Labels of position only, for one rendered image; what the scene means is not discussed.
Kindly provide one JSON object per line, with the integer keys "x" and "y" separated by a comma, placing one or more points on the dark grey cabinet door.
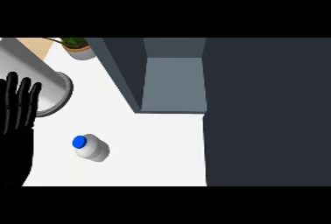
{"x": 266, "y": 112}

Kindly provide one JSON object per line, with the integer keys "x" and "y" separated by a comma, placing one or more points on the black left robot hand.
{"x": 15, "y": 145}

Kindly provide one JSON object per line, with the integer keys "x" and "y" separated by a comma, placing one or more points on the white blue-capped water bottle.
{"x": 90, "y": 148}

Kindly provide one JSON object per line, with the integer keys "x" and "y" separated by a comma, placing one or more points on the grey open cabinet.
{"x": 171, "y": 84}

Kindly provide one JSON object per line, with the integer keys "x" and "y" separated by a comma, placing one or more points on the tall grey metal cylinder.
{"x": 43, "y": 81}

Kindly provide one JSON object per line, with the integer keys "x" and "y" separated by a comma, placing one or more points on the potted green plant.
{"x": 78, "y": 48}

